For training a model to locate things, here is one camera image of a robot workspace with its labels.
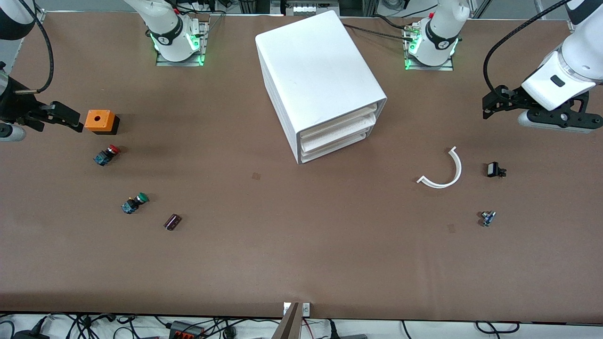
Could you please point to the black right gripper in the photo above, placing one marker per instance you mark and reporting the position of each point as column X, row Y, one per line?
column 13, row 104

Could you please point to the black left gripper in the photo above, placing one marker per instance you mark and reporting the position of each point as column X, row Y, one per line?
column 512, row 97

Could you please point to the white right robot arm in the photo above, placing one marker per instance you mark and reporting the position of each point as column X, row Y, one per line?
column 167, row 23

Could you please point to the red push button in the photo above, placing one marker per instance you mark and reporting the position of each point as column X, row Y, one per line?
column 106, row 155

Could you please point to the green push button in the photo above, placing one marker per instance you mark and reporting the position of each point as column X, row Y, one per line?
column 134, row 203

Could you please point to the white lowest drawer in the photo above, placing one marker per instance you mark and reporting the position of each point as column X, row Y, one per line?
column 334, row 147

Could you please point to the white drawer cabinet shell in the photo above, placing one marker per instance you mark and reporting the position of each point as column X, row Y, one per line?
column 315, row 70

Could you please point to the orange box with hole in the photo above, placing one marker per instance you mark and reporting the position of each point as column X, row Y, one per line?
column 99, row 120

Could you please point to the white curved plastic arc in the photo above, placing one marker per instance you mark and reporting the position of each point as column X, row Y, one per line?
column 458, row 169

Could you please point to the small blue potentiometer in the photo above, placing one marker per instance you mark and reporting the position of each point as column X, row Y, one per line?
column 488, row 218

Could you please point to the dark brown cylindrical capacitor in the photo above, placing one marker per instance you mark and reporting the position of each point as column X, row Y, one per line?
column 172, row 221

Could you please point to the grey terminal block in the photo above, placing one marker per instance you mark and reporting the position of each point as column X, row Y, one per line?
column 311, row 7

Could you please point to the black power adapter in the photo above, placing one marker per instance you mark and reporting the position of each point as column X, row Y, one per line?
column 30, row 335

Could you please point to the black orange power strip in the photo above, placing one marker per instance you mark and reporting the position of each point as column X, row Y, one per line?
column 186, row 329

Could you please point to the small black switch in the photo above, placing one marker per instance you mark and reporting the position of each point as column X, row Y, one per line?
column 493, row 169

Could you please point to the aluminium frame corner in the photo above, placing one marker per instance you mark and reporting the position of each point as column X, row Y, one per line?
column 40, row 15

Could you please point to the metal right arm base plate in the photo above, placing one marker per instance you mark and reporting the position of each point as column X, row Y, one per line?
column 201, row 47

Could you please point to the white metal bracket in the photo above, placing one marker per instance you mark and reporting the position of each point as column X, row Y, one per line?
column 306, row 309

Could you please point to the wooden post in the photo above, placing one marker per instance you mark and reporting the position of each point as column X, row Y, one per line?
column 288, row 325

